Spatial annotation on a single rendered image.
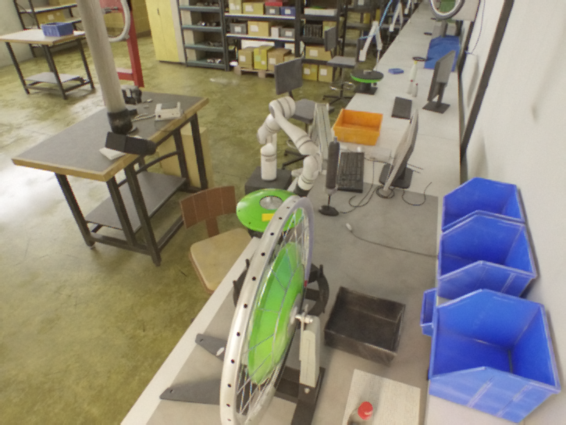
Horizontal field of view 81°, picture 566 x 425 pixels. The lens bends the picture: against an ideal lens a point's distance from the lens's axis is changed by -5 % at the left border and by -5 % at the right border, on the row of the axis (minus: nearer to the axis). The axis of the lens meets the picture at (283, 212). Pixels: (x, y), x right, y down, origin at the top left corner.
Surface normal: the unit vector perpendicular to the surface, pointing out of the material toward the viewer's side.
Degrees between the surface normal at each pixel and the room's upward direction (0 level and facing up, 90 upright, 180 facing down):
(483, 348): 0
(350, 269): 0
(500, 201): 88
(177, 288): 0
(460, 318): 88
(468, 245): 88
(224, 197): 90
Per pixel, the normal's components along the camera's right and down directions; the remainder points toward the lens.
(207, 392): -0.30, -0.81
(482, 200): -0.38, 0.53
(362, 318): 0.00, -0.79
